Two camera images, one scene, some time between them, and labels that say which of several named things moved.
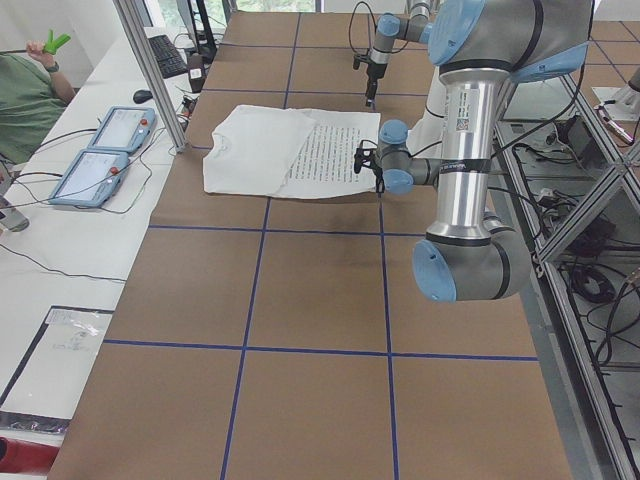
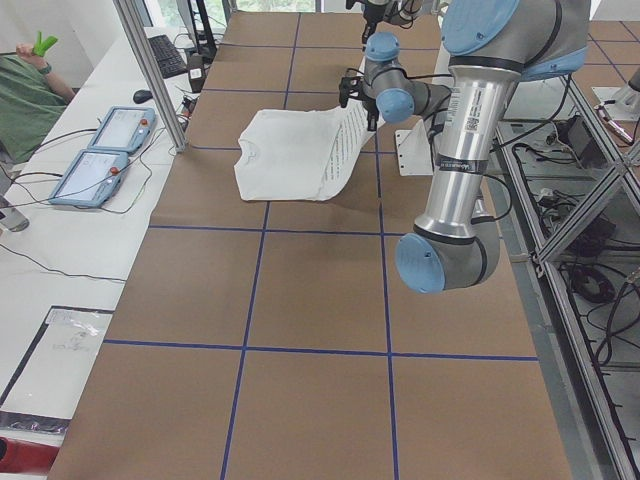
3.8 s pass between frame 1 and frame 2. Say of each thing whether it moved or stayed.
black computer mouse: stayed
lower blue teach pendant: stayed
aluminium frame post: stayed
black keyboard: stayed
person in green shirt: stayed
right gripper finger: moved
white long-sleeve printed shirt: moved
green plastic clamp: moved
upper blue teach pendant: stayed
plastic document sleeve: stayed
